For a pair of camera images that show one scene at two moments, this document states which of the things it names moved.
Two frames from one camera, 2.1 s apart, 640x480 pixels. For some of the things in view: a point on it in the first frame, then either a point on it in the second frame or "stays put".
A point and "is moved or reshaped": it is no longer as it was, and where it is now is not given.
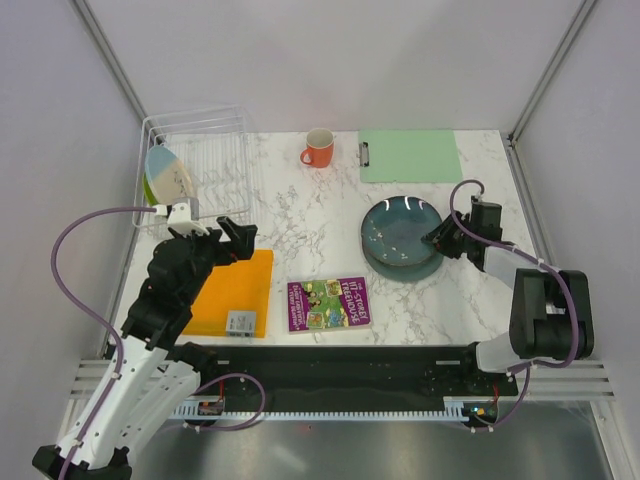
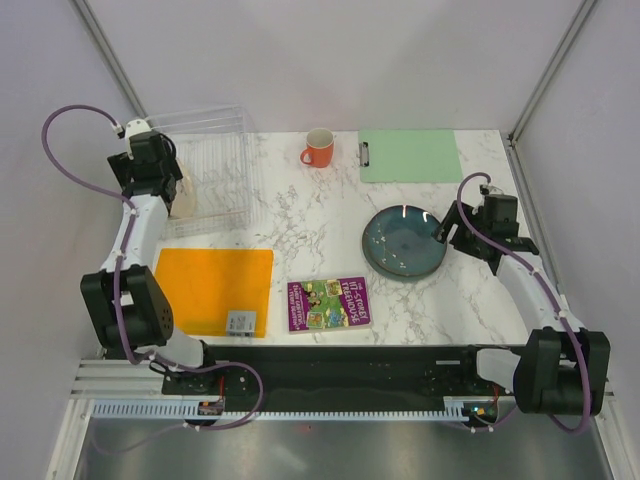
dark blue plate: (393, 229) is moved or reshaped
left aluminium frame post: (111, 54) stays put
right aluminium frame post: (582, 13) stays put
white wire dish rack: (214, 143) stays put
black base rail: (345, 372) stays put
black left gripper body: (206, 250) to (122, 166)
